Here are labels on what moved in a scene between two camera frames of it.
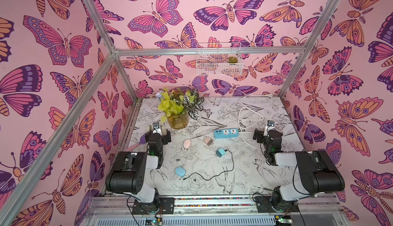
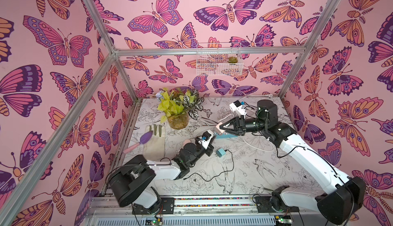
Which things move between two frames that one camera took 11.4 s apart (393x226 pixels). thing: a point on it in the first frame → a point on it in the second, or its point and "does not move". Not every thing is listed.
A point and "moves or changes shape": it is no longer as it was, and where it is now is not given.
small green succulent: [232, 60] does not move
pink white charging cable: [198, 136] → [226, 117]
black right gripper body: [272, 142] → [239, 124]
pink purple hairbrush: [143, 139] does not move
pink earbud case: [187, 144] does not move
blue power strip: [226, 133] does not move
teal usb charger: [220, 152] does not move
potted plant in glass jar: [179, 105] does not move
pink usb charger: [208, 140] moves or changes shape
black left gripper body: [165, 139] → [207, 151]
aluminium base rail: [116, 211] does not move
